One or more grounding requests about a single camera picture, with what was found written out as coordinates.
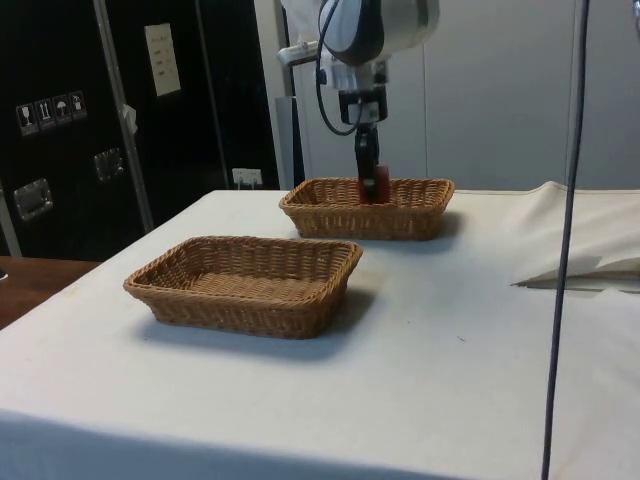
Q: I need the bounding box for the black cable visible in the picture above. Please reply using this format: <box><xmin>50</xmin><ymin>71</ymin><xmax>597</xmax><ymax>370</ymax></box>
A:
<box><xmin>314</xmin><ymin>0</ymin><xmax>362</xmax><ymax>139</ymax></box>
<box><xmin>540</xmin><ymin>0</ymin><xmax>590</xmax><ymax>480</ymax></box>

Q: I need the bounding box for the pale locker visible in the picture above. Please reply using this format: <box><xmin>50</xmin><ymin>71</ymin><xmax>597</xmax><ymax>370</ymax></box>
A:
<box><xmin>254</xmin><ymin>0</ymin><xmax>429</xmax><ymax>191</ymax></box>
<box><xmin>425</xmin><ymin>0</ymin><xmax>640</xmax><ymax>194</ymax></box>

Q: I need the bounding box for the red cube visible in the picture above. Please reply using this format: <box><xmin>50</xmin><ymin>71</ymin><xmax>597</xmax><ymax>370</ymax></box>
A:
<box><xmin>358</xmin><ymin>163</ymin><xmax>392</xmax><ymax>206</ymax></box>

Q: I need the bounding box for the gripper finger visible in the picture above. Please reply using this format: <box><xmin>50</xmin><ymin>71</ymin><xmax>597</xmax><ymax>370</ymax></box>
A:
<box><xmin>354</xmin><ymin>122</ymin><xmax>381</xmax><ymax>204</ymax></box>

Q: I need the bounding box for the black cabinet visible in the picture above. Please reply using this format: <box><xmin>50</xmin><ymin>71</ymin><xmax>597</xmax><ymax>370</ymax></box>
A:
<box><xmin>0</xmin><ymin>0</ymin><xmax>282</xmax><ymax>261</ymax></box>

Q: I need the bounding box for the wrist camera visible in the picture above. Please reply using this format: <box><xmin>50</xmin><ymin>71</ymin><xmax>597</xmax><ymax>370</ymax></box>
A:
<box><xmin>313</xmin><ymin>58</ymin><xmax>392</xmax><ymax>92</ymax></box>

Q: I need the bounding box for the wicker basket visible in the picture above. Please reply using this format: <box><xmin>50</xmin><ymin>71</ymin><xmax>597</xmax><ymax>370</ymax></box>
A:
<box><xmin>123</xmin><ymin>235</ymin><xmax>365</xmax><ymax>341</ymax></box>
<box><xmin>278</xmin><ymin>177</ymin><xmax>456</xmax><ymax>242</ymax></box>

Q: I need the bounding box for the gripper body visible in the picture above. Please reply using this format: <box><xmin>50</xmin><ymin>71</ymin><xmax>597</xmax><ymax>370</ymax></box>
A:
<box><xmin>338</xmin><ymin>85</ymin><xmax>389</xmax><ymax>125</ymax></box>

